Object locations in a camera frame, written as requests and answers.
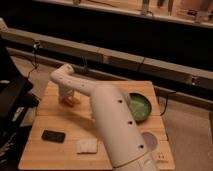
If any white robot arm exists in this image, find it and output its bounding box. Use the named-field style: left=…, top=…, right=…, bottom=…
left=50, top=64, right=159, bottom=171

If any green ceramic bowl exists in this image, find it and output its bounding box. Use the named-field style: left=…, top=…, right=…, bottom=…
left=130, top=93, right=152, bottom=122

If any black smartphone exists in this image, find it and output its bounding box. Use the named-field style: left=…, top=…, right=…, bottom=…
left=42, top=130, right=65, bottom=143

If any black equipment on left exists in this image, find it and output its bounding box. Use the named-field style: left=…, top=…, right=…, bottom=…
left=0, top=36, right=39, bottom=171

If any white folded sponge cloth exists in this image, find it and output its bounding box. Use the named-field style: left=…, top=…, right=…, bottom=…
left=76, top=138, right=98, bottom=154

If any white paper cup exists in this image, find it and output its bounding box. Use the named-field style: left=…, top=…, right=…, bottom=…
left=142, top=132, right=158, bottom=151

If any black hanging cable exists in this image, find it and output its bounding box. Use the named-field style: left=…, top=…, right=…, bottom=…
left=27, top=41, right=40, bottom=79

